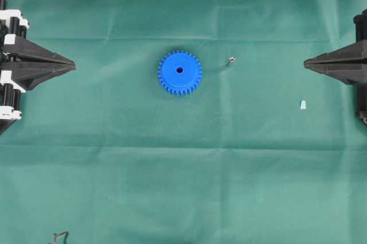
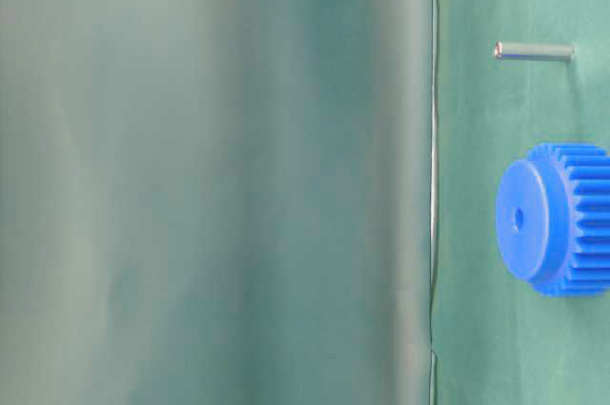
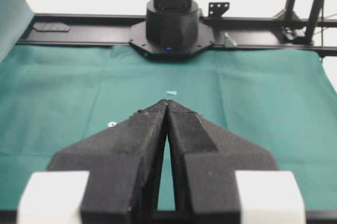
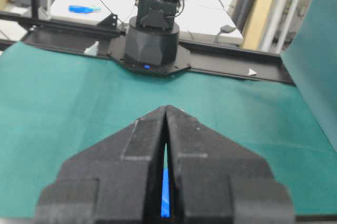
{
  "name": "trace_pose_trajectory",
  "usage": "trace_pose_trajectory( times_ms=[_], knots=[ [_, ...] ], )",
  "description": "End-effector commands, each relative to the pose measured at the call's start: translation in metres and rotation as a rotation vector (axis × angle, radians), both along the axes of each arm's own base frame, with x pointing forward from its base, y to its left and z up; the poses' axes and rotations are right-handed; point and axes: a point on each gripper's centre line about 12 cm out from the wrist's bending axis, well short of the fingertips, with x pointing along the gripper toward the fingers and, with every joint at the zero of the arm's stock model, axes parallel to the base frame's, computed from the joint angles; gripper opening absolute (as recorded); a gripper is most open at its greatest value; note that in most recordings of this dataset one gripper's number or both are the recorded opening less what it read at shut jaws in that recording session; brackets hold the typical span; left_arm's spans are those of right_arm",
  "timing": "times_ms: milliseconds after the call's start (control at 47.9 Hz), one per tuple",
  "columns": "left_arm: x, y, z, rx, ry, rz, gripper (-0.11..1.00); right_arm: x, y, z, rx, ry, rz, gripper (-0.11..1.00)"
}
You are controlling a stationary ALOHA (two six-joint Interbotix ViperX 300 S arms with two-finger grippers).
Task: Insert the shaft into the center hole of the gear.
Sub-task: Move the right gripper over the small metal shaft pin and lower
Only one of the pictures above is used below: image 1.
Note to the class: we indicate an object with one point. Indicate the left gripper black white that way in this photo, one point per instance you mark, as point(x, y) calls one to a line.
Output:
point(18, 77)

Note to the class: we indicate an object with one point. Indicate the blue plastic gear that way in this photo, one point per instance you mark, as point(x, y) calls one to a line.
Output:
point(179, 73)

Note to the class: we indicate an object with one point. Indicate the small metal shaft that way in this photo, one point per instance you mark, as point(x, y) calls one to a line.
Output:
point(230, 62)

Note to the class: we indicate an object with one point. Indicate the pale tape scrap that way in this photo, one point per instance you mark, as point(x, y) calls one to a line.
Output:
point(303, 105)

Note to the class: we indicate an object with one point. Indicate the green table cloth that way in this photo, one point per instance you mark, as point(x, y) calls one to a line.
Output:
point(106, 154)

